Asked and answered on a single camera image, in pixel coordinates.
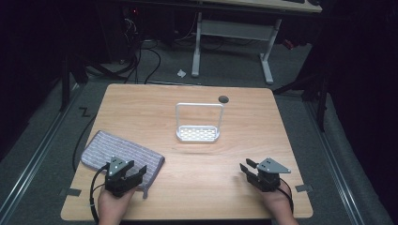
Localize white-legged desk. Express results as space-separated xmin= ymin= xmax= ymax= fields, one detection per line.
xmin=191 ymin=0 xmax=323 ymax=84

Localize grey striped cloth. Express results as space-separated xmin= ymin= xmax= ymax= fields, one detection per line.
xmin=80 ymin=129 xmax=166 ymax=200

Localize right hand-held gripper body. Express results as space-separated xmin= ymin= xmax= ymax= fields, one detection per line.
xmin=246 ymin=157 xmax=292 ymax=193

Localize white rack with handle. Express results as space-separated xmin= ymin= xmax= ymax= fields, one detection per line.
xmin=175 ymin=102 xmax=225 ymax=143

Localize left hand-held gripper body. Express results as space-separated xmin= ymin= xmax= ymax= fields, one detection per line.
xmin=104 ymin=156 xmax=143 ymax=198

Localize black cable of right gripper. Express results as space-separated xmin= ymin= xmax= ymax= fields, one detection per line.
xmin=276 ymin=177 xmax=295 ymax=215

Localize black floor cables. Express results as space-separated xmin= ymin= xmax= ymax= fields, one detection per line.
xmin=84 ymin=15 xmax=195 ymax=85

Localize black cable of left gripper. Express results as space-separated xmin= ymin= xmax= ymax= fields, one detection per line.
xmin=89 ymin=164 xmax=111 ymax=225

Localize black cable beside table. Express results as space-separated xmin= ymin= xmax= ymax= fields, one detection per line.
xmin=71 ymin=112 xmax=99 ymax=173

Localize black metal stand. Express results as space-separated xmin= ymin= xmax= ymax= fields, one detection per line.
xmin=59 ymin=52 xmax=90 ymax=112
xmin=272 ymin=59 xmax=329 ymax=132

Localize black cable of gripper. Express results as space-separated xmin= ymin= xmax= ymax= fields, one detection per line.
xmin=276 ymin=177 xmax=295 ymax=215
xmin=89 ymin=164 xmax=111 ymax=225

